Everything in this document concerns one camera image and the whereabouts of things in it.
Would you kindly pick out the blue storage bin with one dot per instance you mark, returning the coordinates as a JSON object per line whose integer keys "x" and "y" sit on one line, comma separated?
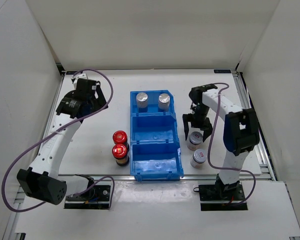
{"x": 156, "y": 161}
{"x": 153, "y": 128}
{"x": 152, "y": 104}

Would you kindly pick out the far red-lid sauce jar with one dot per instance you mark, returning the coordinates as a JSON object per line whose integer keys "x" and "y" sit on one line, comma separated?
{"x": 120, "y": 137}

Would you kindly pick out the white-lid spice jar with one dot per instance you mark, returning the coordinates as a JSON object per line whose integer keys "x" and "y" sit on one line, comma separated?
{"x": 198, "y": 158}
{"x": 194, "y": 140}

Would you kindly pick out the silver-lid salt shaker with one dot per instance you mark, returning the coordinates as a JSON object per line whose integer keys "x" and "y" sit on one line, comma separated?
{"x": 164, "y": 102}
{"x": 142, "y": 101}

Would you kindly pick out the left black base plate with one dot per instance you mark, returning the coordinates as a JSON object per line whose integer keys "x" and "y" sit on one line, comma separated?
{"x": 98, "y": 198}

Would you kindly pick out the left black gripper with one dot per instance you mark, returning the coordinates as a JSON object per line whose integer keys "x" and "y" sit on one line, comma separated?
{"x": 98, "y": 104}

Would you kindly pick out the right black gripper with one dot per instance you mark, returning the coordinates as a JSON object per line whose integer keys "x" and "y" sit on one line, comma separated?
{"x": 207, "y": 125}

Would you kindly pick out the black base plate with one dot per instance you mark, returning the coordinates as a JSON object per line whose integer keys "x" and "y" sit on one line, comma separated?
{"x": 211, "y": 200}
{"x": 98, "y": 198}

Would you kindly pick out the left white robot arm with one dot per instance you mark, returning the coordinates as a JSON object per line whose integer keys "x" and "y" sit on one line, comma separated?
{"x": 40, "y": 181}

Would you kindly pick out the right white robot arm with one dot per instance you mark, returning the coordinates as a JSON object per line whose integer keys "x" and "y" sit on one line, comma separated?
{"x": 240, "y": 131}

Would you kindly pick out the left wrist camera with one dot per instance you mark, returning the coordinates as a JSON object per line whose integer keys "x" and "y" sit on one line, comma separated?
{"x": 78, "y": 76}

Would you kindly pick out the middle blue storage bin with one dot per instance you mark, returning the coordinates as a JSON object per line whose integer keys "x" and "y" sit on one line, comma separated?
{"x": 153, "y": 128}

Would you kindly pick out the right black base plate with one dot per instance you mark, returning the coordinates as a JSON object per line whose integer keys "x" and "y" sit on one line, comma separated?
{"x": 211, "y": 200}

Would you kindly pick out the near blue storage bin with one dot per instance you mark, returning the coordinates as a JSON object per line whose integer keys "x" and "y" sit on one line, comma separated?
{"x": 156, "y": 161}

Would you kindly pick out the far blue storage bin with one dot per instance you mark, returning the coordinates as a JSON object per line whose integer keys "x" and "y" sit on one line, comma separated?
{"x": 152, "y": 104}

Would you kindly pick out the near red-lid sauce jar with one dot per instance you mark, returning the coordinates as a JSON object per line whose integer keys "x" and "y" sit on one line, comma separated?
{"x": 120, "y": 153}

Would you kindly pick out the red-lid sauce jar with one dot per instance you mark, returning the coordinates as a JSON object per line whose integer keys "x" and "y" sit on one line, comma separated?
{"x": 120, "y": 153}
{"x": 120, "y": 137}

